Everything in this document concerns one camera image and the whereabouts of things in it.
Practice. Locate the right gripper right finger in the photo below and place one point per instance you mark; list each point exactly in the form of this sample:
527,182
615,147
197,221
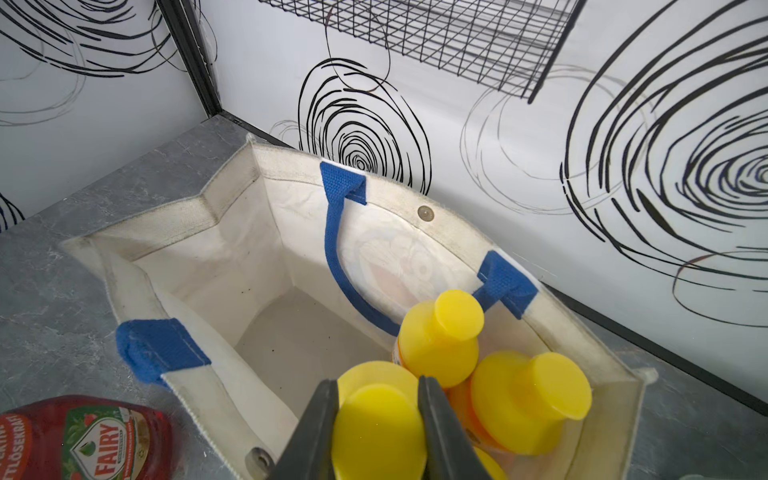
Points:
450,455

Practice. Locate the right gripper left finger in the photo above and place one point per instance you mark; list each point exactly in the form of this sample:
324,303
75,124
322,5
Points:
308,452

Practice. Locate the orange soap bottle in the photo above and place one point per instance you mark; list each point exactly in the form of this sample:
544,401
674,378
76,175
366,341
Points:
493,469
439,338
378,431
517,404

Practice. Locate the orange soap bottle front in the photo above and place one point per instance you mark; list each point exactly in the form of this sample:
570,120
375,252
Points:
517,404

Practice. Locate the white canvas bag blue handles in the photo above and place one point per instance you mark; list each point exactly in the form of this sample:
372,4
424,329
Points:
287,269

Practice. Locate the red soap bottle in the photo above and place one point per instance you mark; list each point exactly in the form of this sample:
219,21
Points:
84,437

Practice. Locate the black wire wall basket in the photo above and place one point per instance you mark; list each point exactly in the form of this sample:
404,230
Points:
509,46

